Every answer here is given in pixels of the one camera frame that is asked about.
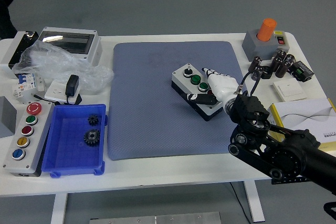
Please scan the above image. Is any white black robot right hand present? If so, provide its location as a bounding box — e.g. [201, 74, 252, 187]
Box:
[183, 67, 241, 106]

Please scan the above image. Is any grey four-button control box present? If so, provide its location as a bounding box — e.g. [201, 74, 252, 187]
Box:
[171, 63, 227, 122]

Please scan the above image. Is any grey five-button control box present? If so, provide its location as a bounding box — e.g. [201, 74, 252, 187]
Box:
[2, 100, 55, 177]

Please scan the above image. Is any grey block base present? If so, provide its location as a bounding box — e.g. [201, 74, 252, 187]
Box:
[241, 29, 280, 61]

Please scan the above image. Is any orange cylinder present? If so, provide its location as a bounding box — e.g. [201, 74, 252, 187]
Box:
[256, 18, 277, 42]

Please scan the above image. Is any grey-blue mat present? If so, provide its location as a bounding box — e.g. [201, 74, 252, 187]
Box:
[107, 40, 260, 161]

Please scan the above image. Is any black green terminal module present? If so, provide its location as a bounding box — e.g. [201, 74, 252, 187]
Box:
[290, 60, 315, 82]

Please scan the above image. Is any white yellow carton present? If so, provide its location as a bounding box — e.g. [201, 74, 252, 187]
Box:
[268, 98, 336, 154]

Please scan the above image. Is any black table control panel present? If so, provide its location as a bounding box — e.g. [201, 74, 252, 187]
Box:
[271, 177, 312, 185]

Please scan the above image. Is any white table leg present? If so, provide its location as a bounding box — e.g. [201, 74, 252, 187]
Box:
[50, 193, 68, 224]
[243, 180, 266, 222]

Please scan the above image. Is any small black gear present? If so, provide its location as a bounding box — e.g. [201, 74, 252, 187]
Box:
[87, 114, 100, 126]

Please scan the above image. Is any large black gear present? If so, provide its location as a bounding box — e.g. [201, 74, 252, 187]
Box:
[83, 129, 101, 146]

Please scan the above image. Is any grey metal floor plate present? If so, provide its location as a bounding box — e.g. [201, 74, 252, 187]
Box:
[89, 211, 222, 224]

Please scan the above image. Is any black power adapter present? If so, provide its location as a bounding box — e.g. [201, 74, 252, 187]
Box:
[65, 74, 80, 98]

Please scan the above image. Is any clear plastic bag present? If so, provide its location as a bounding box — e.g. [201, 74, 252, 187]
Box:
[12, 42, 115, 92]

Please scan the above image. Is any grey distribution box clear lid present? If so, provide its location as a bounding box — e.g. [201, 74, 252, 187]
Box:
[34, 26, 103, 67]

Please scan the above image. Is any blue plastic bin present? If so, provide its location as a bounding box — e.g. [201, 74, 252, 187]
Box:
[41, 103, 109, 178]

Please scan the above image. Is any white blue circuit breaker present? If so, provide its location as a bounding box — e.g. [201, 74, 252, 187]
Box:
[12, 72, 47, 104]

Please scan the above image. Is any white box glossy black panel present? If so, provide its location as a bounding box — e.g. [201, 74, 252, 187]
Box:
[0, 30, 39, 79]

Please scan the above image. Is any grey metal box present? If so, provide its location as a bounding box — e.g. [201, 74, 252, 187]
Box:
[0, 95, 18, 138]

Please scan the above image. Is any cream wall switch plate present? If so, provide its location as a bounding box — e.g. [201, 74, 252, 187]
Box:
[272, 80, 308, 102]

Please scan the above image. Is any white red-black switch box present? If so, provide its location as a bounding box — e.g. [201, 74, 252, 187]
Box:
[272, 30, 290, 53]

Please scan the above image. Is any black cable under table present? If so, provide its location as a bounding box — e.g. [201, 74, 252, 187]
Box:
[229, 182, 250, 224]

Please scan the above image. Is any white wall socket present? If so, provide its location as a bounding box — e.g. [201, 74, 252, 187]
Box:
[44, 80, 82, 104]

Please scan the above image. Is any black adapter cord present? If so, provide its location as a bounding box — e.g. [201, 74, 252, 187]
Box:
[31, 92, 82, 105]

